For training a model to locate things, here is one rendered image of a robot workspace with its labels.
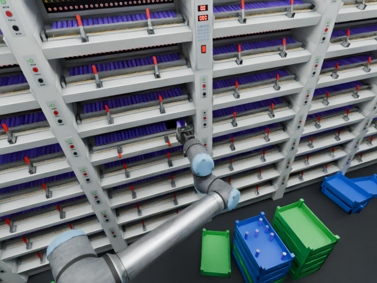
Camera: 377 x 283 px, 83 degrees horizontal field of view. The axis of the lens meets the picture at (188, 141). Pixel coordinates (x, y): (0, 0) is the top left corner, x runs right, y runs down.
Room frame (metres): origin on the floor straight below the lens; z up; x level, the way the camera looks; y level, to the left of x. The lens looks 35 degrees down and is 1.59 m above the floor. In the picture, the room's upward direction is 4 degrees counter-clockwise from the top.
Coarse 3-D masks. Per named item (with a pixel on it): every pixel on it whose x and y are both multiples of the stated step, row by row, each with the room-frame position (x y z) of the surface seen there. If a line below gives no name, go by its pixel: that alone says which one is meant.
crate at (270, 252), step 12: (240, 228) 0.78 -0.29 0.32; (252, 228) 0.77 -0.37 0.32; (264, 228) 0.76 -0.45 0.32; (252, 240) 0.69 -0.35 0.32; (264, 240) 0.68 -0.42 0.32; (276, 240) 0.68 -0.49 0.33; (252, 252) 0.62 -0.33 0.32; (264, 252) 0.61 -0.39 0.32; (276, 252) 0.61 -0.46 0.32; (288, 252) 0.58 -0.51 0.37; (264, 264) 0.55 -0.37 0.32; (276, 264) 0.54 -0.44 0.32
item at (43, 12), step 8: (40, 0) 1.07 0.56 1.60; (176, 0) 1.22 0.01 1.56; (248, 0) 1.33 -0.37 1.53; (40, 8) 1.07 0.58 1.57; (176, 8) 1.22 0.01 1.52; (48, 16) 1.07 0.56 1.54; (48, 24) 1.07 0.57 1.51; (64, 64) 1.07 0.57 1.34; (152, 88) 1.18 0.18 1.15; (80, 104) 1.07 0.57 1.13
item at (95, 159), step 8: (192, 120) 1.10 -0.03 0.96; (88, 136) 1.02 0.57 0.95; (168, 136) 1.04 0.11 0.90; (88, 144) 0.96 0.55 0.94; (144, 144) 0.98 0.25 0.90; (152, 144) 0.98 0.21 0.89; (160, 144) 0.98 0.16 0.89; (176, 144) 1.01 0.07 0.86; (88, 152) 0.90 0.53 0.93; (104, 152) 0.93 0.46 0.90; (112, 152) 0.93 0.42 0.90; (128, 152) 0.93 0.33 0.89; (136, 152) 0.94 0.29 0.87; (144, 152) 0.96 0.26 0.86; (96, 160) 0.88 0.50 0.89; (104, 160) 0.90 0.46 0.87; (112, 160) 0.91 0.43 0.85
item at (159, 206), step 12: (180, 192) 1.07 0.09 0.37; (192, 192) 1.09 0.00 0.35; (132, 204) 0.99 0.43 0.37; (144, 204) 0.99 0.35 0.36; (156, 204) 1.00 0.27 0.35; (168, 204) 1.00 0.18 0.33; (180, 204) 1.00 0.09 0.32; (120, 216) 0.92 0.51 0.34; (132, 216) 0.92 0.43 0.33; (144, 216) 0.93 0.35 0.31
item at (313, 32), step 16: (336, 16) 1.24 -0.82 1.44; (304, 32) 1.31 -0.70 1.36; (320, 32) 1.22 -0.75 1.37; (320, 48) 1.23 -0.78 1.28; (304, 64) 1.26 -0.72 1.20; (320, 64) 1.24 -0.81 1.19; (304, 96) 1.23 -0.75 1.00; (304, 112) 1.24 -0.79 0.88; (288, 144) 1.22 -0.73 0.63; (288, 176) 1.24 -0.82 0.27
